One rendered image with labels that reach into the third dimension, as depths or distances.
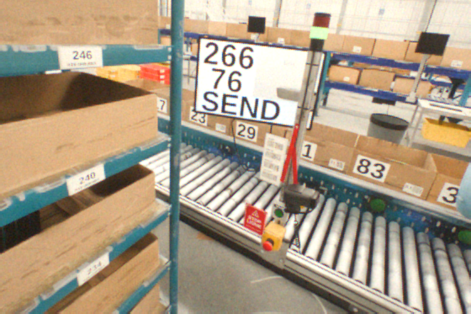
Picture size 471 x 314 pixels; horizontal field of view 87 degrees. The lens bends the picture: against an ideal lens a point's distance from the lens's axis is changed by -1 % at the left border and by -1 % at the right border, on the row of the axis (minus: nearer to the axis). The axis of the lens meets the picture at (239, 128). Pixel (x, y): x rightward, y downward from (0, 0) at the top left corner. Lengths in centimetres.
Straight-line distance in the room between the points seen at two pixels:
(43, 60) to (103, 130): 17
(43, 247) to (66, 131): 21
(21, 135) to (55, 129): 4
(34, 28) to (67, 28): 4
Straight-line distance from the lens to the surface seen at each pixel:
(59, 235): 58
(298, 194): 93
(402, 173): 156
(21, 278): 60
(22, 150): 48
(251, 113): 101
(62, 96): 82
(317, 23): 85
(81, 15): 47
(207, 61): 102
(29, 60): 42
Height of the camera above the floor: 159
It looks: 21 degrees down
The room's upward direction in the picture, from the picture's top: 7 degrees clockwise
